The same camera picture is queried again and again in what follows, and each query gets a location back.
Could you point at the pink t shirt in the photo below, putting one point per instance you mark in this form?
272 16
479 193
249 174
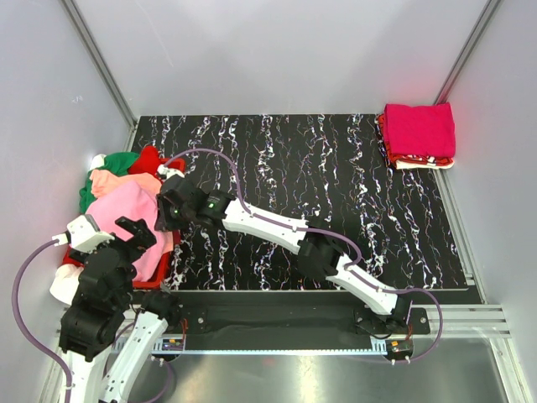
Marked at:
130 200

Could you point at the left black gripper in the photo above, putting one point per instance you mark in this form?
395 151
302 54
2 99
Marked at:
142 239

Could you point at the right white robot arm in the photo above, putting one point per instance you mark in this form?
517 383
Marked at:
319 255

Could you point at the salmon t shirt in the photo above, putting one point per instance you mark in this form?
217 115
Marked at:
103 182

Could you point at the black marble pattern mat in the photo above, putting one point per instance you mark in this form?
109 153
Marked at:
328 166

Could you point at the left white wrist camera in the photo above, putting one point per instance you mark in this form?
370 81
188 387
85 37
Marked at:
83 235

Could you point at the folded magenta t shirt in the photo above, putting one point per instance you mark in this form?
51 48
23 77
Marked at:
427 131

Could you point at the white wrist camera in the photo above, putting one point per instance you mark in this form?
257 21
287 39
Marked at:
83 235
164 172

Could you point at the folded red white t shirt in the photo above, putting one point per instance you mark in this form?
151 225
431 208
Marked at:
409 161

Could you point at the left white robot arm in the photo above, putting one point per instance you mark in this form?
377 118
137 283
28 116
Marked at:
89 327

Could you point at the green t shirt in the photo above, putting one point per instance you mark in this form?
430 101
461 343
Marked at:
116 163

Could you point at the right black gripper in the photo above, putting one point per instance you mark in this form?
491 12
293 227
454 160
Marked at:
163 222

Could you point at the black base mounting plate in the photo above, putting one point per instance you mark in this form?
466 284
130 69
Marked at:
208 319

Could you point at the red t shirt in bin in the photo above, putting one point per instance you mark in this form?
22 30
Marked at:
148 162

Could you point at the red plastic bin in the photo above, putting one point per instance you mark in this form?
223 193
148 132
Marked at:
162 269

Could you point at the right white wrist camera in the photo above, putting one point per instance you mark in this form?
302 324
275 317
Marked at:
164 172

